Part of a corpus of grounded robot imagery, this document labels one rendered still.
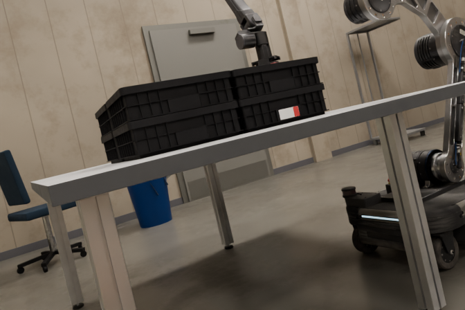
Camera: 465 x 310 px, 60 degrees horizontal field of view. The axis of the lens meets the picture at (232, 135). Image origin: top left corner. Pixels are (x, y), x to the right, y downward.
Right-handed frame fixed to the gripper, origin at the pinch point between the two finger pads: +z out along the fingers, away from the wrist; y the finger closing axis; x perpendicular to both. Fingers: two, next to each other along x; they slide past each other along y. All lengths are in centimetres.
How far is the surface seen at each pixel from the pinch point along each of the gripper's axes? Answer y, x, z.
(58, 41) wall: -283, 171, -126
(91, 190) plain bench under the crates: -7, -94, 20
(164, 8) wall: -207, 276, -154
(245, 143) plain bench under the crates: 13, -66, 19
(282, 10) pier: -100, 412, -138
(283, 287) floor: -20, 10, 87
